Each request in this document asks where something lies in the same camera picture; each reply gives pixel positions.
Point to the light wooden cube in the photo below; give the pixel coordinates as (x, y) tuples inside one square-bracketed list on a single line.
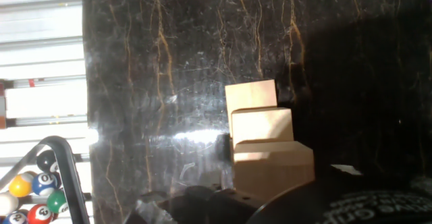
[(273, 170), (251, 94), (261, 124)]

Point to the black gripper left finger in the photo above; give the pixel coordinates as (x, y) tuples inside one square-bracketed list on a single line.
[(209, 207)]

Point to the green billiard ball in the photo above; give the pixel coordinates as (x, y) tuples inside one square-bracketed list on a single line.
[(57, 201)]

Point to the white billiard ball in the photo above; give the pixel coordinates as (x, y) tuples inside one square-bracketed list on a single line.
[(6, 203)]

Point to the black triangle ball tray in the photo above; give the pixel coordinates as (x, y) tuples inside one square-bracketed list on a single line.
[(69, 176)]

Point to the black billiard ball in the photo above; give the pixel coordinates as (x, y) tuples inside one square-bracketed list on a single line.
[(46, 161)]

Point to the red billiard ball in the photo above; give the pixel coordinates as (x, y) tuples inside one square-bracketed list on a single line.
[(40, 214)]

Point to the dark marble pattern mat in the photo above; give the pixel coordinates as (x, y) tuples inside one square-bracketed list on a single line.
[(168, 31)]

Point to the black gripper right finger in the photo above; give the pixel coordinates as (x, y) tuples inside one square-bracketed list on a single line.
[(346, 170)]

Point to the yellow billiard ball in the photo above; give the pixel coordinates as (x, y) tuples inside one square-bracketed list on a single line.
[(20, 185)]

